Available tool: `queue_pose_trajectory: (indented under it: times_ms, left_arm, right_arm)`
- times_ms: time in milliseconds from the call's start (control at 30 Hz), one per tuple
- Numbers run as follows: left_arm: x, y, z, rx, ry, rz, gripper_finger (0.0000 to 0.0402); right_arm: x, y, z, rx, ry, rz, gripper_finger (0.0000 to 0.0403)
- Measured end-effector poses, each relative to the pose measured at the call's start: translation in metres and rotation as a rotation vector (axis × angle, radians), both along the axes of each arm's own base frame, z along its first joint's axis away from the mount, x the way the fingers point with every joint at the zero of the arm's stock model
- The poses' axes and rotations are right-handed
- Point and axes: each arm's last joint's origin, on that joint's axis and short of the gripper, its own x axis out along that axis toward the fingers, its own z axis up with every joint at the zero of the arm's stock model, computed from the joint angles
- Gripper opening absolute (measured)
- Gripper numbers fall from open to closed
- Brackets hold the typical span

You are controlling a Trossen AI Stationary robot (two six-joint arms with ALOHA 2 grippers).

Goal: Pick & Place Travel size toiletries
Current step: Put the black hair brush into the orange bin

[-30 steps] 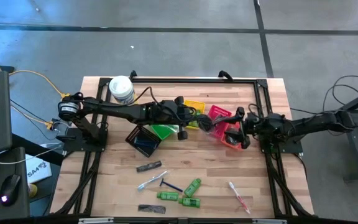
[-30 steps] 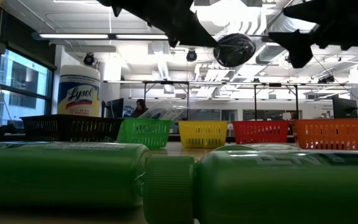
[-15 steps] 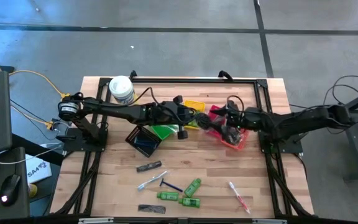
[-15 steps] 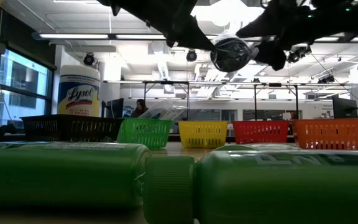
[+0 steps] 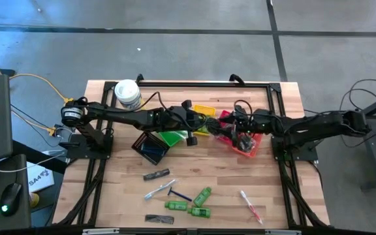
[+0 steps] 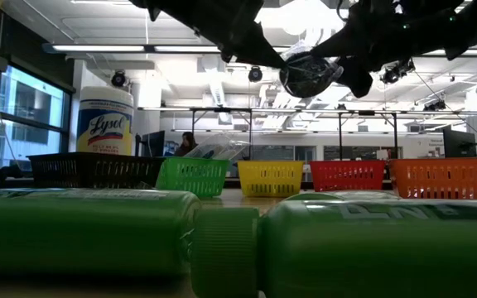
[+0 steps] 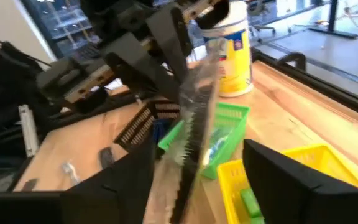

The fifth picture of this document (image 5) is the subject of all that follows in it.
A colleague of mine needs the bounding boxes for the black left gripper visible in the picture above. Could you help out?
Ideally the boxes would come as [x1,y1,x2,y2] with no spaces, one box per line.
[163,99,207,147]

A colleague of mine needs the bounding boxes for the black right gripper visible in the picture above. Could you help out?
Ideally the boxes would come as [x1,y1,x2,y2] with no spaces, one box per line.
[222,109,275,149]

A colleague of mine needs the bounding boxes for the blue disposable razor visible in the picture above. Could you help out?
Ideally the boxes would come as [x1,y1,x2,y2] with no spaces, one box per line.
[167,186,193,202]
[142,146,165,157]
[144,142,166,153]

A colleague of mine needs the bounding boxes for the blue toothbrush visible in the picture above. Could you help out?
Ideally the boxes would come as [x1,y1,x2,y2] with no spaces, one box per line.
[144,179,177,201]

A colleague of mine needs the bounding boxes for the red plastic basket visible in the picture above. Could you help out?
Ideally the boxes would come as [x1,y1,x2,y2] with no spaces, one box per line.
[218,110,241,146]

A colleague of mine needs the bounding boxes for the yellow plastic basket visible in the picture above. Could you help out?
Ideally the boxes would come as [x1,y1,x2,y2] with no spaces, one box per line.
[193,104,217,136]

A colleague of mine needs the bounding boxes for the green plastic basket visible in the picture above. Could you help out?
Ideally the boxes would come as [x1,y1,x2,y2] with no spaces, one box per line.
[157,129,189,148]

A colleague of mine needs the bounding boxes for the orange plastic basket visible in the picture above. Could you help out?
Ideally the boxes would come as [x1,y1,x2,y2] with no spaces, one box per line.
[230,129,263,159]

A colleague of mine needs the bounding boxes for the black plastic basket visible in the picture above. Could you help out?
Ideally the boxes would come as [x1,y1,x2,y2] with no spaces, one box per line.
[131,130,171,166]

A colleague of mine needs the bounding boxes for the black wrapped comb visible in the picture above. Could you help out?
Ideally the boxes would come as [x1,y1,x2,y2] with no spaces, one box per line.
[142,168,171,182]
[144,214,175,225]

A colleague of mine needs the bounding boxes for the Lysol wipes canister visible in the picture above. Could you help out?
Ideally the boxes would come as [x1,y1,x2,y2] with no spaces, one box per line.
[114,79,142,111]

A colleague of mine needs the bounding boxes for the green Pert shampoo bottle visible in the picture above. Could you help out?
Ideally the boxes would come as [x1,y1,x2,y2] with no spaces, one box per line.
[164,200,189,212]
[187,207,212,219]
[193,186,213,208]

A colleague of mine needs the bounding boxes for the red wrapped toothbrush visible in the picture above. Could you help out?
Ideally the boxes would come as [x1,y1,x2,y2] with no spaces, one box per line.
[239,190,264,226]

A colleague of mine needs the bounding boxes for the white printed paper box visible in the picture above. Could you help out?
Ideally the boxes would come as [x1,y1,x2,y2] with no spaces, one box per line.
[27,161,55,193]

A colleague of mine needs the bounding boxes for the dark side desk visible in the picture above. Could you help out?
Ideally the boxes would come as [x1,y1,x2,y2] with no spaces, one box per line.
[0,153,32,231]

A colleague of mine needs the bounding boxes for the black computer mouse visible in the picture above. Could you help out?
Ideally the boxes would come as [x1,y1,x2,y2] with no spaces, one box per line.
[0,182,24,217]

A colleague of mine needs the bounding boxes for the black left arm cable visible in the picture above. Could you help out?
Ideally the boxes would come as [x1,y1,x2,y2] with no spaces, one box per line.
[135,91,208,131]

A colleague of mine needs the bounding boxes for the black aluminium table frame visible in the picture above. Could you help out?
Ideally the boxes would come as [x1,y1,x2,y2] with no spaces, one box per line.
[52,73,331,229]

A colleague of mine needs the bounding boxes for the black floor cable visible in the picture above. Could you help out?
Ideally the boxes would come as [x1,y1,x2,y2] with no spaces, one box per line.
[349,78,376,112]
[337,88,376,161]

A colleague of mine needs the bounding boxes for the grey metal bracket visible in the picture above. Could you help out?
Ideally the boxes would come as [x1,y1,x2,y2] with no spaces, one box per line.
[264,229,302,235]
[82,228,120,235]

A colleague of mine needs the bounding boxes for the yellow extension cord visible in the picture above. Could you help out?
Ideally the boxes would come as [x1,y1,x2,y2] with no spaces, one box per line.
[10,109,58,136]
[0,53,75,108]

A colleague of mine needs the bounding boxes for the black desk leg frame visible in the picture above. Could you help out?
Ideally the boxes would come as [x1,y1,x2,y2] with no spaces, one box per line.
[339,89,376,192]

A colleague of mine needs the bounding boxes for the white cable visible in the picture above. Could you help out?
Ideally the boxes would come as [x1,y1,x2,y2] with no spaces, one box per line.
[0,152,67,173]

